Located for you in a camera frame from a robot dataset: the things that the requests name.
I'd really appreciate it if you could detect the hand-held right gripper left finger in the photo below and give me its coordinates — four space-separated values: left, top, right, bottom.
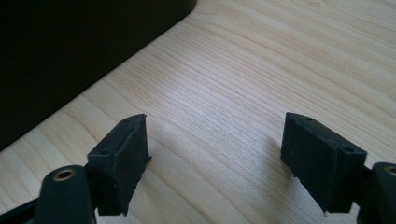
87 113 153 217

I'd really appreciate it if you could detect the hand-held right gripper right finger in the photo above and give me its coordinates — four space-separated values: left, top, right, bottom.
280 112 368 214

